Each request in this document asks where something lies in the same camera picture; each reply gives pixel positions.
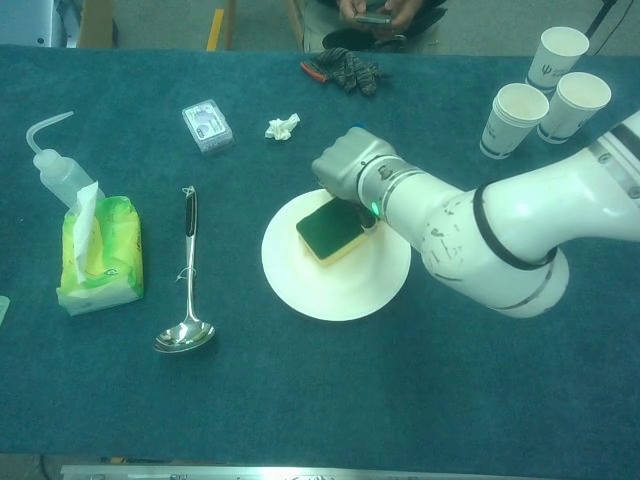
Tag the bystander right hand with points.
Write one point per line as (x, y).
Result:
(355, 7)

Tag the bystander left hand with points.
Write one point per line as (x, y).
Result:
(402, 12)

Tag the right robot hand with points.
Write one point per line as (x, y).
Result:
(342, 165)

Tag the bystander smartphone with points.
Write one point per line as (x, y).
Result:
(374, 20)

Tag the green yellow sponge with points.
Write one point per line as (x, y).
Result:
(325, 232)

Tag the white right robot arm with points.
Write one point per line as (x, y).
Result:
(475, 235)

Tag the seated bystander legs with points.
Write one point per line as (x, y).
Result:
(350, 39)

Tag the grey knit work glove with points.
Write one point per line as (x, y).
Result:
(350, 70)

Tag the crumpled white tissue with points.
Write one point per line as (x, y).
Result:
(281, 129)

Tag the white round plate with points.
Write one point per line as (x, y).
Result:
(340, 292)

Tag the clear plastic card box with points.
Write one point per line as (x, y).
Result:
(207, 127)

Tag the white paper cup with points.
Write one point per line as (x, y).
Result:
(555, 55)
(510, 125)
(575, 110)

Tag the black tripod leg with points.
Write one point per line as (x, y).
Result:
(600, 17)

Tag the teal table cloth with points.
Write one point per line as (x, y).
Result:
(320, 390)

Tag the yellow green tissue pack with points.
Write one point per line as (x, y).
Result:
(115, 260)

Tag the brown cardboard box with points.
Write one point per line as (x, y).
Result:
(97, 22)

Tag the translucent squeeze wash bottle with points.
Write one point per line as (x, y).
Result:
(60, 175)

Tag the aluminium frame rail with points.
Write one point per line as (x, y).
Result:
(250, 473)

